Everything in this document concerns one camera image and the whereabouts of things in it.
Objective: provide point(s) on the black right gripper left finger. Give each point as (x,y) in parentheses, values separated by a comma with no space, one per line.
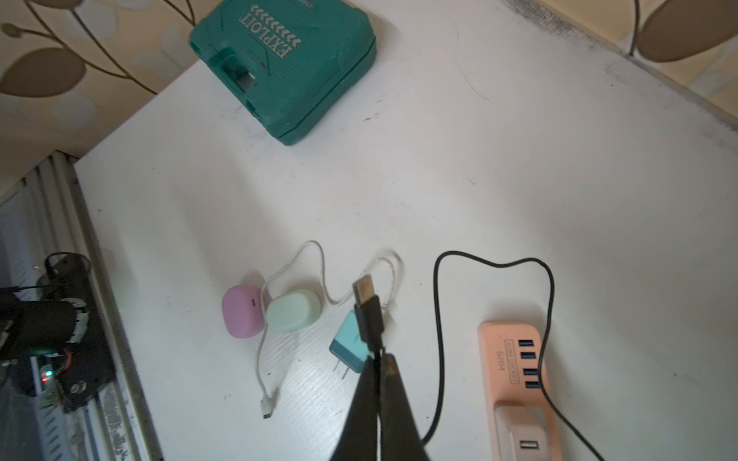
(359,437)

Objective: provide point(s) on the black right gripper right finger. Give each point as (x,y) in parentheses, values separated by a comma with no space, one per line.
(400,439)

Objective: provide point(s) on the pink usb charger adapter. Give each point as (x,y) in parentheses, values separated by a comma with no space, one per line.
(522,433)

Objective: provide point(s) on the mint green earbuds case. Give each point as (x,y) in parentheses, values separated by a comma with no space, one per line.
(293,311)

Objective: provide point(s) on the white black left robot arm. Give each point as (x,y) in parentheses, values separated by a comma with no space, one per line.
(58,321)

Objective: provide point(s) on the teal usb charger adapter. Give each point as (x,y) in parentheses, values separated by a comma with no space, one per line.
(347,345)

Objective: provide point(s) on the pink power strip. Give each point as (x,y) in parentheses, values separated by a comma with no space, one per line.
(509,353)

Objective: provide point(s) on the purple earbuds case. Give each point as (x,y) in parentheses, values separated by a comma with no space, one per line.
(242,312)

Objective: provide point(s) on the green plastic tool case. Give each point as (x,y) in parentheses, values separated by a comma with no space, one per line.
(287,62)

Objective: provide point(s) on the aluminium frame rail front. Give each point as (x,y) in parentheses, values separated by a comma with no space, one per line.
(44,213)

